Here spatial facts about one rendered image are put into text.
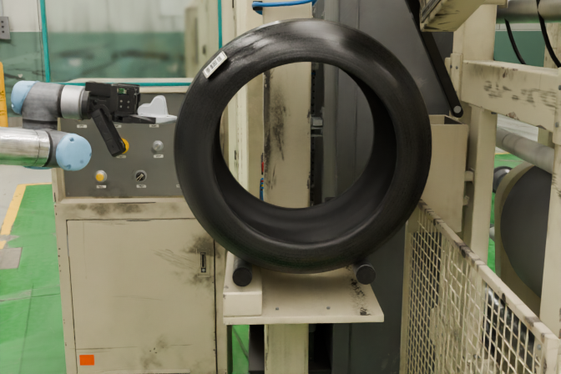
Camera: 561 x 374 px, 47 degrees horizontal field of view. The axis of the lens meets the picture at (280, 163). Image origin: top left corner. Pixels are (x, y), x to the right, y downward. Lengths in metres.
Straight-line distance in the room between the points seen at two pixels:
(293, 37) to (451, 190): 0.68
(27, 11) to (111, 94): 8.89
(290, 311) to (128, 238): 0.80
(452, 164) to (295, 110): 0.44
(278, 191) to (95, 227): 0.67
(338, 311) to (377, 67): 0.57
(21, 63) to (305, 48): 9.14
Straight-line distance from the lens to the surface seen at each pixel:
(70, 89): 1.50
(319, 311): 1.53
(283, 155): 1.76
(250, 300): 1.48
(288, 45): 1.34
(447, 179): 1.78
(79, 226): 2.18
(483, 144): 1.80
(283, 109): 1.74
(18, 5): 10.34
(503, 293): 1.20
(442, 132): 1.75
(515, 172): 2.15
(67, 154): 1.37
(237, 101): 4.76
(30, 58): 10.34
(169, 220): 2.12
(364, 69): 1.36
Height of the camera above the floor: 1.45
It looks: 12 degrees down
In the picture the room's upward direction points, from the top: straight up
